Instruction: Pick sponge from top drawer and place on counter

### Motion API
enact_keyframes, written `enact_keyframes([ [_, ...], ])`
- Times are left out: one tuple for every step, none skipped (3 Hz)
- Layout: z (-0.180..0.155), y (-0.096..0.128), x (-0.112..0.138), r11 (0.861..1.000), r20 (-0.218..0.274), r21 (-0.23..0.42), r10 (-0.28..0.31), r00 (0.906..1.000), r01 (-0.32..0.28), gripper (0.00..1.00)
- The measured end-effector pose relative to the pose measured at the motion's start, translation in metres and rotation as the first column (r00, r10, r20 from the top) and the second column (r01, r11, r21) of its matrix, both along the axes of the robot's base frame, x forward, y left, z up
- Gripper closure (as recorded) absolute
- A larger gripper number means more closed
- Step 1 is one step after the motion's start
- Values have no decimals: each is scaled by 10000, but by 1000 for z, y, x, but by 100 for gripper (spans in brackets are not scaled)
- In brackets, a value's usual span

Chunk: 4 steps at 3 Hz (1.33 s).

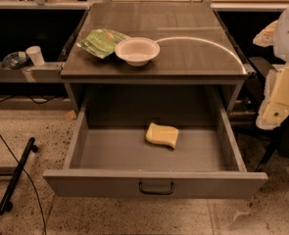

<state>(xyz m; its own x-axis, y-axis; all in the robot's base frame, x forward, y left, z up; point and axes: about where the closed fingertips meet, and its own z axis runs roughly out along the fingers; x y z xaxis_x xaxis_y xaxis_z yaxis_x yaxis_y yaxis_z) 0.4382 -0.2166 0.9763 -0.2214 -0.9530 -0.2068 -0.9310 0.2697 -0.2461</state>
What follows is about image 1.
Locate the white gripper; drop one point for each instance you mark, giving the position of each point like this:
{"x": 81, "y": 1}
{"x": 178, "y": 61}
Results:
{"x": 275, "y": 106}

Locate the yellow sponge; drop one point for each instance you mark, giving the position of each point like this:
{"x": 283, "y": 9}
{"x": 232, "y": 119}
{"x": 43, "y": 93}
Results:
{"x": 162, "y": 135}

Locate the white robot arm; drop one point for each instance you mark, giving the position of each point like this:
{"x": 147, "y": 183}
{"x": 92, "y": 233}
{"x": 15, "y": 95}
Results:
{"x": 281, "y": 38}

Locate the grey cabinet counter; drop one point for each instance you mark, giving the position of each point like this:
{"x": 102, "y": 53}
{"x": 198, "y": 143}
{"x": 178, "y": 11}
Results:
{"x": 167, "y": 43}

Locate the grey open drawer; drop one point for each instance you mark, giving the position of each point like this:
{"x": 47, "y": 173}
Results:
{"x": 109, "y": 154}

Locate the black office chair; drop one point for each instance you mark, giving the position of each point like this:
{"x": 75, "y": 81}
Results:
{"x": 279, "y": 136}

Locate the white paper bowl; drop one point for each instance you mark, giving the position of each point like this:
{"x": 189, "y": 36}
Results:
{"x": 137, "y": 51}

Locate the green snack bag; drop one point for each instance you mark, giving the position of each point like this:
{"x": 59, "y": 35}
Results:
{"x": 102, "y": 42}

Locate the grey side shelf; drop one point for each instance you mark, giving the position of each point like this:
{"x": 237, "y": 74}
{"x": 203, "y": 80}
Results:
{"x": 49, "y": 73}

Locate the white paper cup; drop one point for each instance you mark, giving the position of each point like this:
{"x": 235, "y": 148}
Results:
{"x": 35, "y": 54}

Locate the dark small bowl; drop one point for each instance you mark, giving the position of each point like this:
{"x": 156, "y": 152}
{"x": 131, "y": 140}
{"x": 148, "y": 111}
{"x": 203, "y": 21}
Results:
{"x": 16, "y": 60}

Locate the black wheeled bar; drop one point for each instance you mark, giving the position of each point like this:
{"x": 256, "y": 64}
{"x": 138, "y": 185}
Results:
{"x": 6, "y": 204}

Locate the black drawer handle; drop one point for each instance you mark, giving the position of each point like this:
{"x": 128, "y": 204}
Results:
{"x": 155, "y": 189}

